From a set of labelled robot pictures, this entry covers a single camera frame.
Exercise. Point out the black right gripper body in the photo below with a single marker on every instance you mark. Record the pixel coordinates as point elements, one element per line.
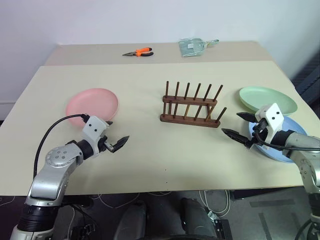
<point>259,130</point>

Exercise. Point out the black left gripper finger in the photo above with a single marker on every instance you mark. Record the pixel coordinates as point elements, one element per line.
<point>120,143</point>
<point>109,123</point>

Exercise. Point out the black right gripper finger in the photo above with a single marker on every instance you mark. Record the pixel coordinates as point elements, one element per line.
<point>237,135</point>
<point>247,117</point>

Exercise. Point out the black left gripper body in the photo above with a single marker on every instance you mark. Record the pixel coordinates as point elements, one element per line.
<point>104,144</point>

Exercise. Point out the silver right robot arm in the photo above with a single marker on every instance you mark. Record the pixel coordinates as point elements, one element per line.
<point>306,150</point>

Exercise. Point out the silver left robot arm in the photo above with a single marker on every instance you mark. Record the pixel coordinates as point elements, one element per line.
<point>53,172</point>

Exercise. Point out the wooden dish rack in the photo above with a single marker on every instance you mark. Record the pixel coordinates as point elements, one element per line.
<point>191,110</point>

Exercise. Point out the pink-red plate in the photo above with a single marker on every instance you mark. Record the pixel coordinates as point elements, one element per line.
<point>96,105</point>

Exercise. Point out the green plate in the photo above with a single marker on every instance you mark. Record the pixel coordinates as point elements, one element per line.
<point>265,97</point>

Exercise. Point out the blue plate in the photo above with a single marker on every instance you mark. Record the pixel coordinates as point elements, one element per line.
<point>292,126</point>

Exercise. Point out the dark office chair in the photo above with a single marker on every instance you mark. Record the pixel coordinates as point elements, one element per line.
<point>308,82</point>

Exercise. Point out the dark rounded shape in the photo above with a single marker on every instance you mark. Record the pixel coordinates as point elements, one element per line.
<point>131,222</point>
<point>196,217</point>

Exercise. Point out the clear plastic bag with contents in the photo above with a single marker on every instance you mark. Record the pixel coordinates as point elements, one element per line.
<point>192,46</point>

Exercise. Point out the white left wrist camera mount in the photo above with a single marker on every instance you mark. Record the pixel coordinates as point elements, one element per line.
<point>93,127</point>

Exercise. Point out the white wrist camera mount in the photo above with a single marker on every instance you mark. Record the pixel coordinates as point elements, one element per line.
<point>93,127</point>
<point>273,113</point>

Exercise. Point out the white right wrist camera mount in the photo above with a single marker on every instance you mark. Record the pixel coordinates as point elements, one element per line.
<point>273,113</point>

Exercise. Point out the black box with metal bracket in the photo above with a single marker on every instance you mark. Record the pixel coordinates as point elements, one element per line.
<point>220,226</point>

